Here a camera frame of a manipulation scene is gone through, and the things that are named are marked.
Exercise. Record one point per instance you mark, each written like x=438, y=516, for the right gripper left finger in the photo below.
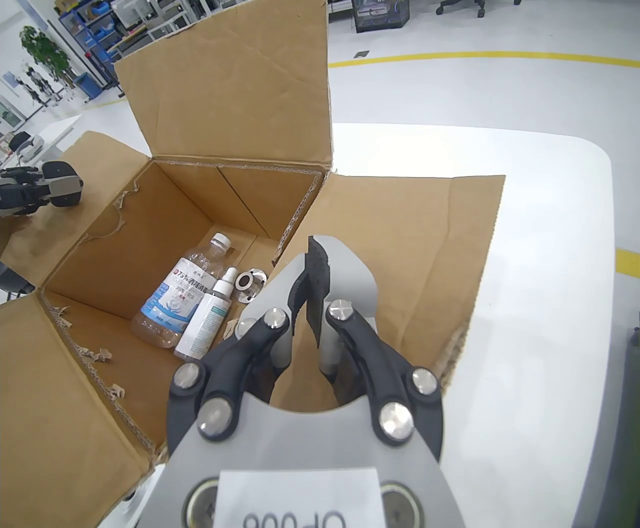
x=227, y=360

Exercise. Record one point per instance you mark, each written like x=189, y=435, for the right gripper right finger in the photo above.
x=370, y=350

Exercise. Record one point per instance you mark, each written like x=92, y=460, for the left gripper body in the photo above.
x=17, y=197

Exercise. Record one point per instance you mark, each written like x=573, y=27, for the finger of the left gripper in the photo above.
x=62, y=186

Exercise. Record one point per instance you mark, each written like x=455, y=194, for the small white spray bottle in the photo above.
x=207, y=317

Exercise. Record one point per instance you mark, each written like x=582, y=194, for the white headset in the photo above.
x=26, y=145

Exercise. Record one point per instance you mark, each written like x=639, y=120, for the metal flange bush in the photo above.
x=248, y=285

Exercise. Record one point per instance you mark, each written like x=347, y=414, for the large clear plastic bottle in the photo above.
x=175, y=295

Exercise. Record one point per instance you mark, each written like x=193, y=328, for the green potted plant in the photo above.
x=46, y=50

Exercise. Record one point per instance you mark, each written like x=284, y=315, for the blue storage rack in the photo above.
x=95, y=35

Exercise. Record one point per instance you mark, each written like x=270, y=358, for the large brown cardboard carton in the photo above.
x=210, y=125

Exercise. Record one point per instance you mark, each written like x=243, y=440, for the black mesh cart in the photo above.
x=380, y=15

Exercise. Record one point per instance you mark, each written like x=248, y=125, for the black office chair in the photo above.
x=460, y=6

